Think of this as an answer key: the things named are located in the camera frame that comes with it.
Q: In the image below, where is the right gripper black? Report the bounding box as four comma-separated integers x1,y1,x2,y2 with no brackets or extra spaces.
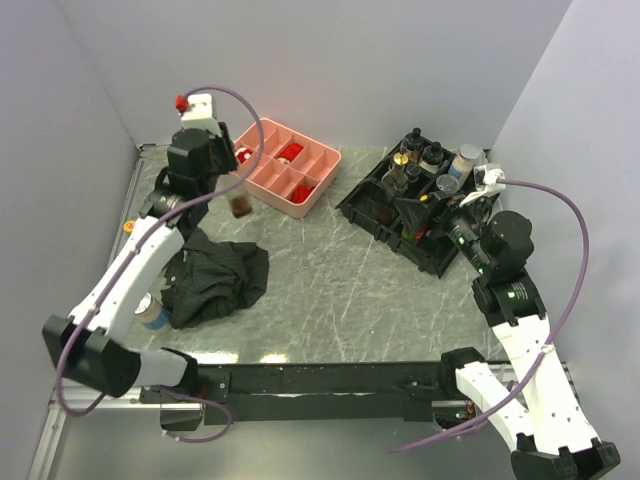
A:
394,187,495,275

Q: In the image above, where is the glass oil bottle gold spout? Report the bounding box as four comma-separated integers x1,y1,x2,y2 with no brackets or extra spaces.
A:
375,153,409,226

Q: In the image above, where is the clear lid seasoning jar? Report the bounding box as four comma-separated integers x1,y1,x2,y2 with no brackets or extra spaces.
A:
436,174,460,195

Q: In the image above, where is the white salt bottle black cap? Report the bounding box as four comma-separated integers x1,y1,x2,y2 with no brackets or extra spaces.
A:
420,142,444,174

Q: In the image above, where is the blue label white granule bottle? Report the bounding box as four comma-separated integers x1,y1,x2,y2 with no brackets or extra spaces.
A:
448,144,484,185

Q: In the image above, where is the brown spice bottle black cap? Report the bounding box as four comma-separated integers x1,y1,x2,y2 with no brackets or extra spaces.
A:
400,127,424,164

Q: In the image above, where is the sauce bottle yellow cap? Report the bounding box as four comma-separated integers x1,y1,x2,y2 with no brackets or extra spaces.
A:
401,223,428,245
123,220,135,233

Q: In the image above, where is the blue label jar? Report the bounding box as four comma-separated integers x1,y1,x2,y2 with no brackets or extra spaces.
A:
135,292,171,335

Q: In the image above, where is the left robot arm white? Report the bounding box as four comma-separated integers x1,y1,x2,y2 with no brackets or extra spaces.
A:
42,120,236,402

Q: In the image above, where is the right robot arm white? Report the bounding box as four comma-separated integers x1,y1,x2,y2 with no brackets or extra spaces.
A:
437,194,621,479

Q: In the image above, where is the black compartment bin rack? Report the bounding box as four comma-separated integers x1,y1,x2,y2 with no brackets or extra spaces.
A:
337,128,496,277

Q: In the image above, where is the red santa sock left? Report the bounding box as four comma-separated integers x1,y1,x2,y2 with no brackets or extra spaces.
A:
235,146,254,164

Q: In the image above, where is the red santa sock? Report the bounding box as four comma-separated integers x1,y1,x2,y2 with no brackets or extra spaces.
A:
277,142,304,165
235,146,254,164

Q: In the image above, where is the red santa sock middle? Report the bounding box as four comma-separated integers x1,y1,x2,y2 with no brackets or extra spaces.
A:
277,142,304,165

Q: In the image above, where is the pink divided organizer tray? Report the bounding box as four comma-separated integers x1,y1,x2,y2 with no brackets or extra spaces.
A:
234,118,341,219

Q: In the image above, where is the red sock front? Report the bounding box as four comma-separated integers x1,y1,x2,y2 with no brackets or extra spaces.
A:
290,184,315,204

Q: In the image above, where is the black cloth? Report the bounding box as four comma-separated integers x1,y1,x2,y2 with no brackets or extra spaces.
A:
161,229,270,330

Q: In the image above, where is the black base beam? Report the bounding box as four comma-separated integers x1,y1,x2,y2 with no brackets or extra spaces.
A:
140,361,473,425

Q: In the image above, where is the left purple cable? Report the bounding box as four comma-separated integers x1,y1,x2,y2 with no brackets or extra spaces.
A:
53,87,266,445

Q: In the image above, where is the purple cable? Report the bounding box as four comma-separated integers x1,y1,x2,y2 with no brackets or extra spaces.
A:
388,179,591,455
53,87,266,445

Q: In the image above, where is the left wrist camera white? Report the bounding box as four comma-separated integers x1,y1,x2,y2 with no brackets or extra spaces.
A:
175,93,220,135

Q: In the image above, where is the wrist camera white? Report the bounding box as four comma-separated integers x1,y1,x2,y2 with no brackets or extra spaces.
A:
175,93,220,135
460,163,506,207

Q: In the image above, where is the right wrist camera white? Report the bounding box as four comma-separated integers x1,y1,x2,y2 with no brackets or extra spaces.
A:
460,163,506,207

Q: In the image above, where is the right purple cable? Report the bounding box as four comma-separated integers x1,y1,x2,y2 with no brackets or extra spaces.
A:
388,179,591,455

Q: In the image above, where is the aluminium rail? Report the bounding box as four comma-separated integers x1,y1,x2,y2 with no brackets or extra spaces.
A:
499,362,581,406
62,380,142,410

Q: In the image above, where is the left aluminium rail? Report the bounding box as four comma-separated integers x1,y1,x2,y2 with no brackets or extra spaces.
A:
62,380,142,410

